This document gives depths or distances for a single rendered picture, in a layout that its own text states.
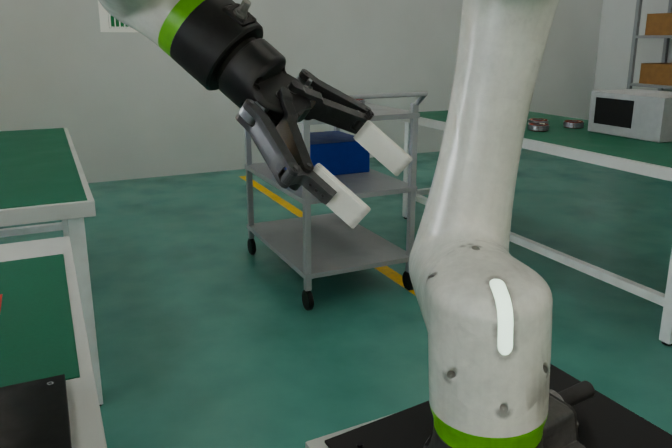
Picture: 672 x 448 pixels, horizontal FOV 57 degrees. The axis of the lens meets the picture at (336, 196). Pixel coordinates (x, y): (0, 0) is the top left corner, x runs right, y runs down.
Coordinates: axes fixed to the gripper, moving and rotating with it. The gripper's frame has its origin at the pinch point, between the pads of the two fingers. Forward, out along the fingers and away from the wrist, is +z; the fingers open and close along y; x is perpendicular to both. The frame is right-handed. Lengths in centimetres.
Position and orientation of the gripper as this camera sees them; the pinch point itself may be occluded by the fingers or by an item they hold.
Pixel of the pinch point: (377, 184)
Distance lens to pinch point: 67.4
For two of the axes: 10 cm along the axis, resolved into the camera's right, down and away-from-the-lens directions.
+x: -5.3, 6.2, 5.8
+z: 7.5, 6.6, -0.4
